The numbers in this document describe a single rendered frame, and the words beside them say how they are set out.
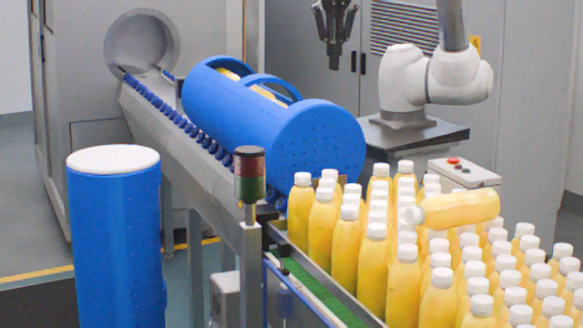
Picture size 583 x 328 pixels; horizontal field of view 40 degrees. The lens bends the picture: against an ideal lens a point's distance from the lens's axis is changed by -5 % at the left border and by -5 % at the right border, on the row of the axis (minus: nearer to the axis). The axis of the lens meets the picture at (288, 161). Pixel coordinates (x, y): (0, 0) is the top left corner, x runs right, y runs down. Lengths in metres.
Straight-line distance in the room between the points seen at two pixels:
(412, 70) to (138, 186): 1.01
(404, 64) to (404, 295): 1.32
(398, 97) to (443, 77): 0.17
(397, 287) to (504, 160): 2.37
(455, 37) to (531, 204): 1.63
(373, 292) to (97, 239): 0.96
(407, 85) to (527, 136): 1.32
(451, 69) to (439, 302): 1.35
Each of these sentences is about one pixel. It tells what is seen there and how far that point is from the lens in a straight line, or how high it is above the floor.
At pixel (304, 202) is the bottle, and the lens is 2.01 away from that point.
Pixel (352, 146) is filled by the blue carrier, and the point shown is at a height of 1.11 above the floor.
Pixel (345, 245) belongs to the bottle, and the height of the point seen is 1.03.
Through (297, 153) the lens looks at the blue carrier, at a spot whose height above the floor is 1.10.
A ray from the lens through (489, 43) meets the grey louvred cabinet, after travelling 3.81.
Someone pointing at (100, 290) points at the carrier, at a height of 0.67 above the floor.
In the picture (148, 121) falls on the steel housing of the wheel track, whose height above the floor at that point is 0.87.
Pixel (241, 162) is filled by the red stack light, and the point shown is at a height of 1.24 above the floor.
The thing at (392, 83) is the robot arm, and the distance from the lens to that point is 2.80.
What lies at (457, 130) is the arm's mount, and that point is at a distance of 2.81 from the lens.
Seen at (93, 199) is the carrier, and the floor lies 0.95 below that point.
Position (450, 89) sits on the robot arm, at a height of 1.18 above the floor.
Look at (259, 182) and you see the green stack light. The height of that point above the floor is 1.20.
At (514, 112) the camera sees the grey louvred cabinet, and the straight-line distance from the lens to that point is 3.89.
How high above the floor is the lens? 1.70
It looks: 16 degrees down
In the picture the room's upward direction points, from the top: 1 degrees clockwise
